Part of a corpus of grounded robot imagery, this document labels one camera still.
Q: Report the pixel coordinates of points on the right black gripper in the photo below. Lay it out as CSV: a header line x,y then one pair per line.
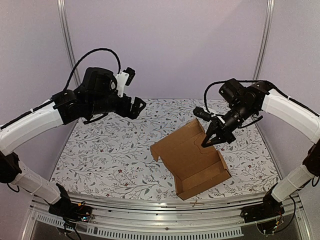
x,y
221,130

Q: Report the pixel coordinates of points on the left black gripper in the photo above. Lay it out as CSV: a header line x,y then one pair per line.
x,y
134,110

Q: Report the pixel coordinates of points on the brown cardboard box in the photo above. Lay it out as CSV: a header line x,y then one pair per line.
x,y
195,169

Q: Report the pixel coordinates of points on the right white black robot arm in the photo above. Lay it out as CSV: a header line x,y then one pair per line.
x,y
247,98

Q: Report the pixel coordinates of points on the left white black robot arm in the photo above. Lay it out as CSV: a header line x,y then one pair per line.
x,y
100,93

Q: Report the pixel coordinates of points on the floral patterned table mat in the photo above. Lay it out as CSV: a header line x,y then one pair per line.
x,y
112,157

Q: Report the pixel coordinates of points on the small wooden stick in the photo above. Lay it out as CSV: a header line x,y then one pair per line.
x,y
196,203

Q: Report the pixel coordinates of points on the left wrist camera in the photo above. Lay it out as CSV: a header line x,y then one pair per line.
x,y
124,78

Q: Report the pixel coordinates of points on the right aluminium frame post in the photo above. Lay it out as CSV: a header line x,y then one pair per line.
x,y
265,37

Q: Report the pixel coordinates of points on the aluminium frame post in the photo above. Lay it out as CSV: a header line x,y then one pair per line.
x,y
62,13
265,37

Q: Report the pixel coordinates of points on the aluminium front rail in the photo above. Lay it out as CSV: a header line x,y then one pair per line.
x,y
217,219

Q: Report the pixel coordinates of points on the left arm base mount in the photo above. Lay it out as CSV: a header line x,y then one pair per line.
x,y
65,208

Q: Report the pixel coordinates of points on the left aluminium frame post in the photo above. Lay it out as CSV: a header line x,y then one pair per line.
x,y
62,13

